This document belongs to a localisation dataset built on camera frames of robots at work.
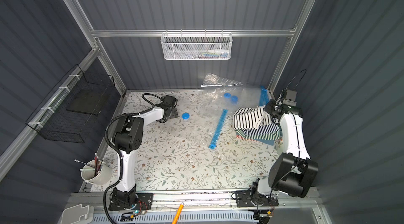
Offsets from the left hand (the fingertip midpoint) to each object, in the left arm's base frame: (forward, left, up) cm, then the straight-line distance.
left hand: (171, 115), depth 105 cm
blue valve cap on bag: (+17, -40, +1) cm, 43 cm away
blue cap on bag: (0, -10, -1) cm, 10 cm away
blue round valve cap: (+13, -45, +1) cm, 47 cm away
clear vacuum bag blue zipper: (+19, -34, 0) cm, 39 cm away
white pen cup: (-38, +31, +5) cm, 49 cm away
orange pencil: (-55, -10, -2) cm, 56 cm away
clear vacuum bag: (-9, -22, -2) cm, 23 cm away
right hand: (-11, -59, +21) cm, 64 cm away
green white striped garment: (-18, -60, +2) cm, 63 cm away
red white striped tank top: (-16, -44, -1) cm, 47 cm away
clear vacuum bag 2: (+17, -58, -1) cm, 61 cm away
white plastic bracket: (-55, +31, +5) cm, 64 cm away
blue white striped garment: (-18, -54, +11) cm, 58 cm away
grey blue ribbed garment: (-20, -60, 0) cm, 63 cm away
